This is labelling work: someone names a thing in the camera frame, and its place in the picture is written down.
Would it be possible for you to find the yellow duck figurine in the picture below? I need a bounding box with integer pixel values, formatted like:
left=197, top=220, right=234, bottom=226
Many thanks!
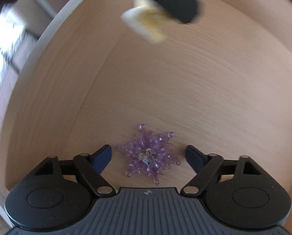
left=121, top=0, right=176, bottom=43

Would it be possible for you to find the open wooden drawer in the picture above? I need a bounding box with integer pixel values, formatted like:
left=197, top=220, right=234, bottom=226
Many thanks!
left=0, top=0, right=292, bottom=234

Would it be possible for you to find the purple crystal bead ornament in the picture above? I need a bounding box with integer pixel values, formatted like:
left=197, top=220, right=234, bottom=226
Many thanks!
left=117, top=124, right=181, bottom=185

